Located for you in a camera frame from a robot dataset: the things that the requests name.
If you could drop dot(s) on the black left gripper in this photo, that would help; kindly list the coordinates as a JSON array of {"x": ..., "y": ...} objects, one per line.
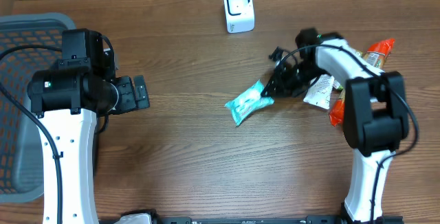
[{"x": 132, "y": 100}]

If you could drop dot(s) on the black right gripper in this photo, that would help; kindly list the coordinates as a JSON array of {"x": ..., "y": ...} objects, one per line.
[{"x": 281, "y": 82}]

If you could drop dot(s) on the white cream tube gold cap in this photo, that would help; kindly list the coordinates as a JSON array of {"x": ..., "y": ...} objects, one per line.
[{"x": 319, "y": 94}]

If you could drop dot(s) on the teal wet wipes pack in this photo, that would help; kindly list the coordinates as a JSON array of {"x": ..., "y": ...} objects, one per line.
[{"x": 248, "y": 102}]

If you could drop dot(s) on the green tea packet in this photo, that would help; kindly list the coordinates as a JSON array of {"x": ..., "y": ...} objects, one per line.
[{"x": 336, "y": 85}]

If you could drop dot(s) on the spaghetti pack with red ends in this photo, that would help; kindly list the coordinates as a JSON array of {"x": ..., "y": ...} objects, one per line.
[{"x": 376, "y": 55}]

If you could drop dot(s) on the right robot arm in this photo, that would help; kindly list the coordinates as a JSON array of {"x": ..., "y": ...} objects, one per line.
[{"x": 375, "y": 112}]

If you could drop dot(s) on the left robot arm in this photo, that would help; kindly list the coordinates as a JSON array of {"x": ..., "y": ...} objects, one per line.
[{"x": 67, "y": 102}]

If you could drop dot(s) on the white barcode scanner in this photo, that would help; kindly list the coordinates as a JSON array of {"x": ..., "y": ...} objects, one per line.
[{"x": 239, "y": 15}]

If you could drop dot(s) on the grey plastic basket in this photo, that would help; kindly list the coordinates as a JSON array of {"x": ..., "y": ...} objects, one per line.
[{"x": 21, "y": 152}]

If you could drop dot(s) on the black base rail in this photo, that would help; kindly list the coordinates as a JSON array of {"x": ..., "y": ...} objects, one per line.
[{"x": 311, "y": 219}]

